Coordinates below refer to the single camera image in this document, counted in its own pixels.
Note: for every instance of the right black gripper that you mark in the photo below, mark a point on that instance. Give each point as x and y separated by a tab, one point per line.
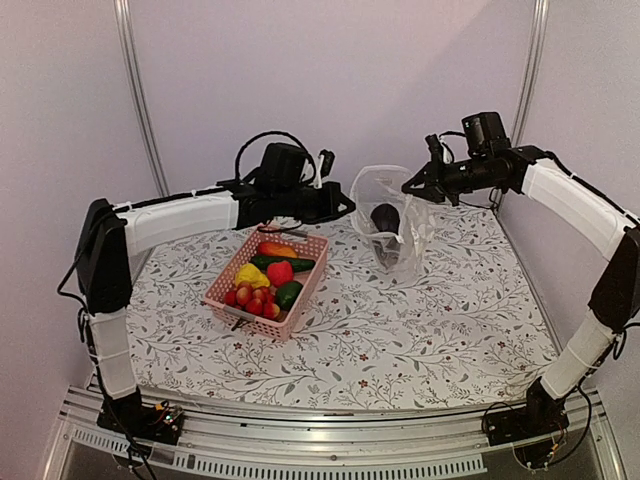
435	188

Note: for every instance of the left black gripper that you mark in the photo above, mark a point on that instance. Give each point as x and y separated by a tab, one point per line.
332	210

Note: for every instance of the clear zip top bag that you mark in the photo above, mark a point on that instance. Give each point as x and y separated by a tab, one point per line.
398	255

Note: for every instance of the purple toy eggplant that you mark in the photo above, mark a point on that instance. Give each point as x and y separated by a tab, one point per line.
386	218

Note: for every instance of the pink plastic basket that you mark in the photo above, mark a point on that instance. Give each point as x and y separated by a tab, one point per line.
308	268

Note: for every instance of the red toy pepper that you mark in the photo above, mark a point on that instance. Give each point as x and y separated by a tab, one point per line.
280	273

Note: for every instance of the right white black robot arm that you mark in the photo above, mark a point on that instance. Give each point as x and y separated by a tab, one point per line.
613	231

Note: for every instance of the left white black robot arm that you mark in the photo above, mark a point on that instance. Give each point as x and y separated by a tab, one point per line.
112	235

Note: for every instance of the green toy pepper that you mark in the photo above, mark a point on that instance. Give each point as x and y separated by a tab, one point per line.
287	294

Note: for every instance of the yellow toy pepper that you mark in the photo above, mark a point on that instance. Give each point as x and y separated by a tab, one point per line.
249	273

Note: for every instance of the floral patterned table mat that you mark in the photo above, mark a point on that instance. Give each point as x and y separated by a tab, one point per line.
463	330

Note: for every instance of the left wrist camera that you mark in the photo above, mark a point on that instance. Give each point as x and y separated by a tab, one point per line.
286	167

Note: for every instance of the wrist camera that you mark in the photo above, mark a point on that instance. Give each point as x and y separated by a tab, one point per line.
286	167
484	134

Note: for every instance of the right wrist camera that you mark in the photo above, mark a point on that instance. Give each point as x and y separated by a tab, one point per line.
484	134

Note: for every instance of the right aluminium frame post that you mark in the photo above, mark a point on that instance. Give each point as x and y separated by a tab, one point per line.
532	67

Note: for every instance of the aluminium frame post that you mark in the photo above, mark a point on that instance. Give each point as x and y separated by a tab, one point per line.
532	67
132	68

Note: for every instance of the front aluminium rail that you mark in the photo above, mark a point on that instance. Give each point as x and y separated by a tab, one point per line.
234	440

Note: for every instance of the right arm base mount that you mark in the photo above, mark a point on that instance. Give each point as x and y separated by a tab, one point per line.
525	425

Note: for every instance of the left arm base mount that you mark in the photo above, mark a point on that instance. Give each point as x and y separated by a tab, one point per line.
161	423

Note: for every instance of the left aluminium frame post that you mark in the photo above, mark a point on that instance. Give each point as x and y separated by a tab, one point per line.
132	68

